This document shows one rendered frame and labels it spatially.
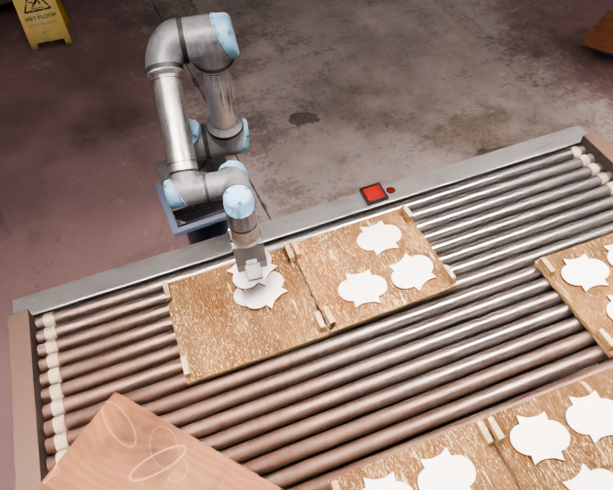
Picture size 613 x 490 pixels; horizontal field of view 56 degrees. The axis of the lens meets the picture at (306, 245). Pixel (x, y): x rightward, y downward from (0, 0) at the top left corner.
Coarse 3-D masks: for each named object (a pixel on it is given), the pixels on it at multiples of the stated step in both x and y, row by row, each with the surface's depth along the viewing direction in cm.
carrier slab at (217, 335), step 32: (192, 288) 175; (224, 288) 175; (288, 288) 174; (192, 320) 168; (224, 320) 168; (256, 320) 167; (288, 320) 166; (192, 352) 161; (224, 352) 161; (256, 352) 160
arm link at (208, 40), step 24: (192, 24) 147; (216, 24) 147; (192, 48) 148; (216, 48) 149; (216, 72) 156; (216, 96) 167; (216, 120) 176; (240, 120) 183; (216, 144) 185; (240, 144) 186
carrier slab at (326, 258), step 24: (384, 216) 190; (312, 240) 185; (336, 240) 184; (408, 240) 183; (312, 264) 179; (336, 264) 178; (360, 264) 178; (384, 264) 177; (312, 288) 173; (336, 288) 173; (432, 288) 171; (336, 312) 167; (360, 312) 167; (384, 312) 167
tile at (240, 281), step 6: (270, 258) 168; (234, 264) 167; (270, 264) 166; (228, 270) 166; (234, 270) 166; (264, 270) 165; (270, 270) 165; (234, 276) 164; (240, 276) 164; (246, 276) 164; (264, 276) 164; (234, 282) 163; (240, 282) 163; (246, 282) 163; (252, 282) 163; (258, 282) 163; (264, 282) 162; (240, 288) 162; (246, 288) 162; (252, 288) 162
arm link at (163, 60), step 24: (168, 24) 146; (168, 48) 146; (168, 72) 148; (168, 96) 148; (168, 120) 148; (168, 144) 148; (192, 144) 150; (168, 168) 150; (192, 168) 149; (168, 192) 147; (192, 192) 148
